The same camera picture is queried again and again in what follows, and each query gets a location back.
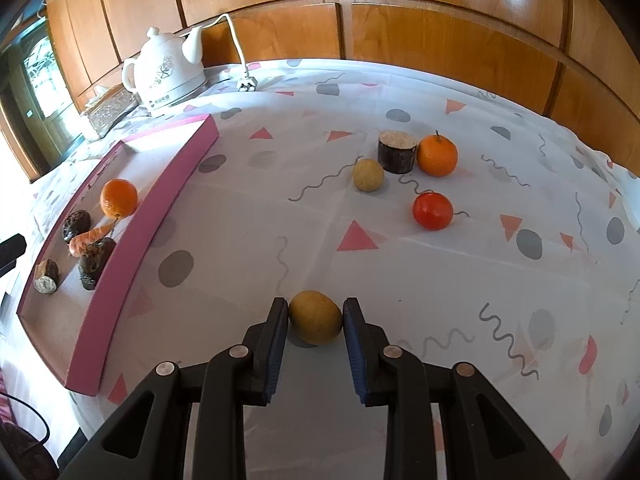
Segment pink cardboard tray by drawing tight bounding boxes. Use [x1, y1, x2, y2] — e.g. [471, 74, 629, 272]
[16, 114, 219, 397]

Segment silver kettle base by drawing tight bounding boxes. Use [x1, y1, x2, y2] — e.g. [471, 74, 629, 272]
[145, 85, 208, 112]

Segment small pale tan potato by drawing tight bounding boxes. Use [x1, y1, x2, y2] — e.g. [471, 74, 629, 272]
[352, 158, 386, 193]

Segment silver embossed tissue box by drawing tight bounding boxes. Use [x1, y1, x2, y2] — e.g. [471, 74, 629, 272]
[80, 85, 138, 140]

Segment black cable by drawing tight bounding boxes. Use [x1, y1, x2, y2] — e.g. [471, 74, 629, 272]
[0, 394, 51, 448]

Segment white power cord with plug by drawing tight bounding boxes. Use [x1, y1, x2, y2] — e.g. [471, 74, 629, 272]
[190, 12, 258, 92]

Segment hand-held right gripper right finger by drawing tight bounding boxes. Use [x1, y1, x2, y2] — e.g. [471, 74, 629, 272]
[342, 297, 571, 480]

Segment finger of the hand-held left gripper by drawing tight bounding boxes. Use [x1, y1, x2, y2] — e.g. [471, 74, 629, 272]
[0, 233, 27, 277]

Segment red tomato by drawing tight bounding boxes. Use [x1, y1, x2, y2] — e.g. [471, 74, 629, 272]
[412, 192, 454, 231]

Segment partly peeled sugarcane piece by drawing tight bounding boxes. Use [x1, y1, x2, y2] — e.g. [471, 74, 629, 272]
[33, 259, 60, 295]

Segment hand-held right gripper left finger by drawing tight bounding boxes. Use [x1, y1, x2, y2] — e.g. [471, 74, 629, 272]
[57, 297, 290, 480]

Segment white floral ceramic kettle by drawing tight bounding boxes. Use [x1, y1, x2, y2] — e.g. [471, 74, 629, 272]
[122, 25, 207, 111]

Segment small yellow-brown potato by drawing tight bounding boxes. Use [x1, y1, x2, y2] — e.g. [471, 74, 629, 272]
[288, 290, 344, 346]

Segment orange carrot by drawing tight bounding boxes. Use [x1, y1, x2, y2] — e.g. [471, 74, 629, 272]
[68, 223, 117, 257]

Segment wooden glass door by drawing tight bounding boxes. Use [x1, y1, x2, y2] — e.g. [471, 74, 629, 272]
[17, 35, 68, 123]

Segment orange mandarin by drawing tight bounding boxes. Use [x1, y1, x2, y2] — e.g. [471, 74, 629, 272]
[100, 178, 139, 219]
[416, 131, 459, 178]

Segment white patterned tablecloth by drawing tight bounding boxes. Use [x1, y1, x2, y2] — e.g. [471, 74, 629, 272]
[0, 57, 640, 480]

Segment dark brown lumpy root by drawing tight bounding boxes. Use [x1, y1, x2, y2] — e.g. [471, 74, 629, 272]
[62, 210, 92, 243]
[77, 237, 117, 291]

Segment dark-skinned sugarcane piece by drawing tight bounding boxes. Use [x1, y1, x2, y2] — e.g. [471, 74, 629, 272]
[377, 130, 418, 175]

